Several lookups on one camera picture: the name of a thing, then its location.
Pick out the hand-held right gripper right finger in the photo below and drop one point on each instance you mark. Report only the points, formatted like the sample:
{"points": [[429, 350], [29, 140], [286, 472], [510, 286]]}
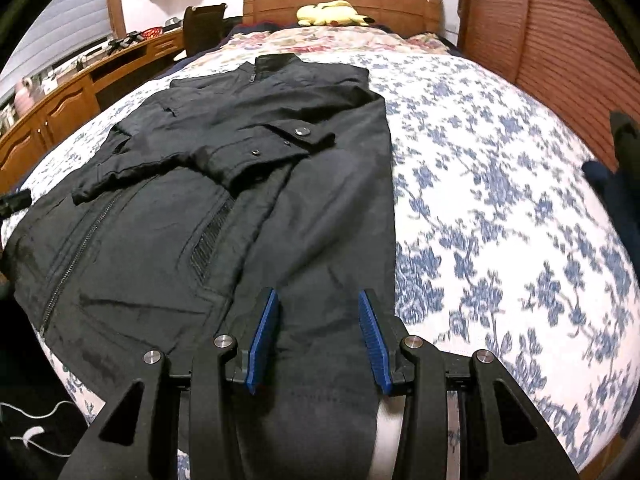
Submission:
{"points": [[375, 340]]}

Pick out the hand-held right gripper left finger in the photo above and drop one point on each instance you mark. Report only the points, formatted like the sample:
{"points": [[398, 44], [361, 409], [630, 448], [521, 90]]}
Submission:
{"points": [[262, 340]]}

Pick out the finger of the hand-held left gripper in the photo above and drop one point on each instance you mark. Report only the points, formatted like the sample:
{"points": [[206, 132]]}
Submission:
{"points": [[15, 202]]}

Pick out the black jacket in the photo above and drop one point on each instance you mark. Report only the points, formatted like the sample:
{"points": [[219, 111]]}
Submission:
{"points": [[150, 240]]}

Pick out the wooden desk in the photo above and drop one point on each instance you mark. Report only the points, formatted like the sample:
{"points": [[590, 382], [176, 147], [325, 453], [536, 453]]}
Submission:
{"points": [[65, 105]]}

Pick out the blue floral blanket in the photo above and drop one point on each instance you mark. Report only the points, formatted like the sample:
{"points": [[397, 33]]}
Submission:
{"points": [[500, 210]]}

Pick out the grey window blind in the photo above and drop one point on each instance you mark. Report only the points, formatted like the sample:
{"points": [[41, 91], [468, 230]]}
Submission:
{"points": [[65, 25]]}

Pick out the black tool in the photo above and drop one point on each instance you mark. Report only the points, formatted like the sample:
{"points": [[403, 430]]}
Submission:
{"points": [[122, 42]]}

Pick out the red basket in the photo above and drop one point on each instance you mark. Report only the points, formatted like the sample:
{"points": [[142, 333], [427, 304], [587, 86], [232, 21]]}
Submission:
{"points": [[151, 33]]}

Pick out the black chair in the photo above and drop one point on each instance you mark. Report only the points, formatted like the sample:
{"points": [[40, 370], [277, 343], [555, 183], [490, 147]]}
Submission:
{"points": [[200, 27]]}

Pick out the pink floral quilt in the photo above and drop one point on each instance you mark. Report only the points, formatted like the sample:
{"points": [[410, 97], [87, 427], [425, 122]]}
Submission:
{"points": [[325, 40]]}

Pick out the dark cloth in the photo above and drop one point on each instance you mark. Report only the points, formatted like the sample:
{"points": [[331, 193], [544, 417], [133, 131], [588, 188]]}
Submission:
{"points": [[622, 135]]}

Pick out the yellow plush toy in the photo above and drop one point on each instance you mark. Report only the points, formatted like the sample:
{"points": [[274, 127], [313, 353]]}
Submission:
{"points": [[325, 12]]}

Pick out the wooden bed headboard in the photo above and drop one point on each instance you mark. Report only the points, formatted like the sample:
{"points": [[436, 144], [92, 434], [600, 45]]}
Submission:
{"points": [[400, 5]]}

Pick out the wooden louvred wardrobe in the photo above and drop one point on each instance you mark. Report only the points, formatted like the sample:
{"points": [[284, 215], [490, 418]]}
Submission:
{"points": [[550, 35]]}

